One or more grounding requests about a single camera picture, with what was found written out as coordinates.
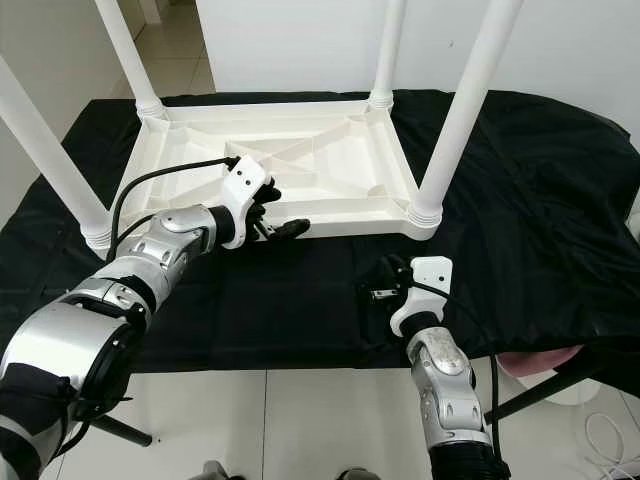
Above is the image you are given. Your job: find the white plastic table top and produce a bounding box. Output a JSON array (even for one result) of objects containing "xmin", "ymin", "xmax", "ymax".
[{"xmin": 82, "ymin": 95, "xmax": 446, "ymax": 251}]

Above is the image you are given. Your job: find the black table cloth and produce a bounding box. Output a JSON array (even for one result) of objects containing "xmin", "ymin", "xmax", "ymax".
[{"xmin": 0, "ymin": 88, "xmax": 640, "ymax": 401}]

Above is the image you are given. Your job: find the pink round object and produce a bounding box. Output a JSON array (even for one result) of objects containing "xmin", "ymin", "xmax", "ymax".
[{"xmin": 495, "ymin": 348, "xmax": 586, "ymax": 379}]

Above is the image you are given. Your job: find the white round base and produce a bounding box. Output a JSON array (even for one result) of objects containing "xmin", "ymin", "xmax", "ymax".
[{"xmin": 520, "ymin": 375, "xmax": 606, "ymax": 406}]

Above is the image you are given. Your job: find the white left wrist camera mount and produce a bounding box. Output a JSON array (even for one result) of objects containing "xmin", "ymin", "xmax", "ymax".
[{"xmin": 220, "ymin": 155, "xmax": 273, "ymax": 249}]

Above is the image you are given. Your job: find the thick white cable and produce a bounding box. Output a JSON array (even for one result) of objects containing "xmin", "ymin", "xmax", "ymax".
[{"xmin": 585, "ymin": 410, "xmax": 640, "ymax": 476}]

